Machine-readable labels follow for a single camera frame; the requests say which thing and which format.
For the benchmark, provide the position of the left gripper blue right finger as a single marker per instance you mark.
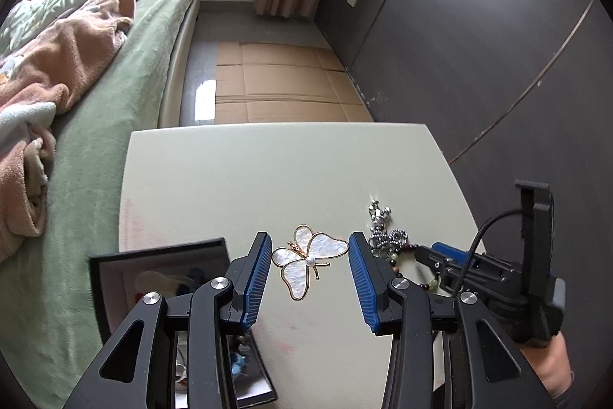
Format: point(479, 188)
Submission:
point(482, 366)

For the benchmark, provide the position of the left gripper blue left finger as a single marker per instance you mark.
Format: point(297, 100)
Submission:
point(136, 366)

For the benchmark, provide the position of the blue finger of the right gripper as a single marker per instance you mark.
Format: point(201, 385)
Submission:
point(444, 261)

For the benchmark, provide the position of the mother-of-pearl butterfly brooch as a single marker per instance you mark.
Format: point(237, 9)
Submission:
point(303, 256)

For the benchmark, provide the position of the black jewelry box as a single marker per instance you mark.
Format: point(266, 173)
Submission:
point(112, 278)

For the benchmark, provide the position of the person's right hand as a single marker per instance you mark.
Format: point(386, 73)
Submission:
point(551, 365)

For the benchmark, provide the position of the white low table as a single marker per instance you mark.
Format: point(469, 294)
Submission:
point(200, 183)

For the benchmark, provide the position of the bed with green sheet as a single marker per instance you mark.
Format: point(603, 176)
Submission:
point(49, 333)

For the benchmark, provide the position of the flattened cardboard sheets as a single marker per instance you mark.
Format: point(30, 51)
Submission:
point(283, 83)

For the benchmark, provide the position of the dark grey wardrobe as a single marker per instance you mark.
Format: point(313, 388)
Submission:
point(509, 89)

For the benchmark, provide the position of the pink fleece blanket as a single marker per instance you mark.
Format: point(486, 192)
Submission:
point(51, 74)

